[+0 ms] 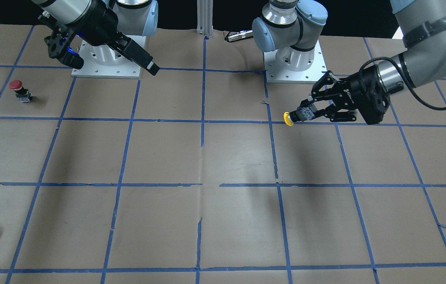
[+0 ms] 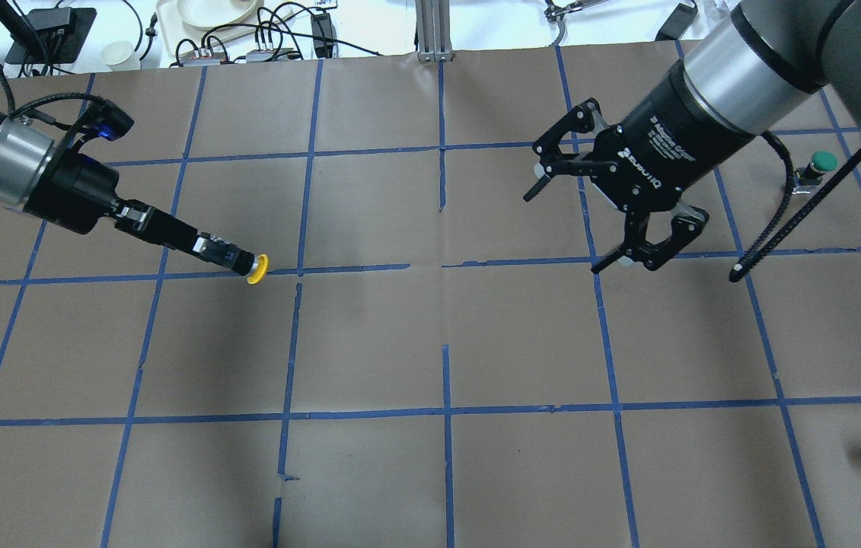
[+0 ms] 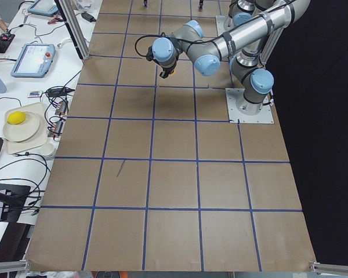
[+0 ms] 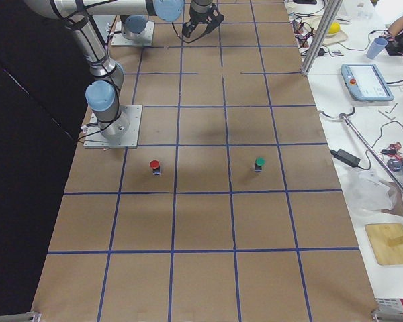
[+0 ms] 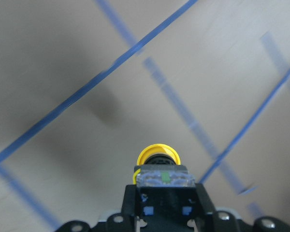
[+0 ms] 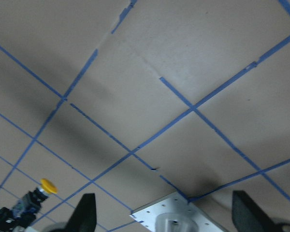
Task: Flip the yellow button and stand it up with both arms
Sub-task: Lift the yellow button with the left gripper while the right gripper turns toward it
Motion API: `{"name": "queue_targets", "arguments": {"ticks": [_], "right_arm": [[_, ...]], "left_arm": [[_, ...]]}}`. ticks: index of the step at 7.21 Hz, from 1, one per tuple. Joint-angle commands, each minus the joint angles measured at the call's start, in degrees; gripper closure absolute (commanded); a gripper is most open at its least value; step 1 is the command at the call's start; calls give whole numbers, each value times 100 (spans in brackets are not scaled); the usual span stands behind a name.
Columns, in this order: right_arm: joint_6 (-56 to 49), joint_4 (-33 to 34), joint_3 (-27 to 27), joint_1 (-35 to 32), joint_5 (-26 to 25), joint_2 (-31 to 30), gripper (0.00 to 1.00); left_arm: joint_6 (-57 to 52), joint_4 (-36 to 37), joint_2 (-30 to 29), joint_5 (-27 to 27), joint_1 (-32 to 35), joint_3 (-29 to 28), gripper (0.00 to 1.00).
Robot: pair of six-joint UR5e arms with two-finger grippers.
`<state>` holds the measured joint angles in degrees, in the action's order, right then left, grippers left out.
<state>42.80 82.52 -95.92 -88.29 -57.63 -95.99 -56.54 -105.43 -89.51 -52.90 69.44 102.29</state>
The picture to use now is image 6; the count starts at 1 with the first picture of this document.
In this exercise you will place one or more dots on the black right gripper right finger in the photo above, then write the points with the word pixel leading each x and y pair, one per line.
pixel 247 216

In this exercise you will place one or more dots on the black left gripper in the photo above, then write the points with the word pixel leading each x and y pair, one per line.
pixel 4 217

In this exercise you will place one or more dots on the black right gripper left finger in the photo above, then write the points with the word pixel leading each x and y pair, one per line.
pixel 84 217

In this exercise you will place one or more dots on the yellow push button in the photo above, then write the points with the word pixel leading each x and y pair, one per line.
pixel 31 203

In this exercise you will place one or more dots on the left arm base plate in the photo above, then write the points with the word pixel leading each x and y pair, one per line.
pixel 173 213

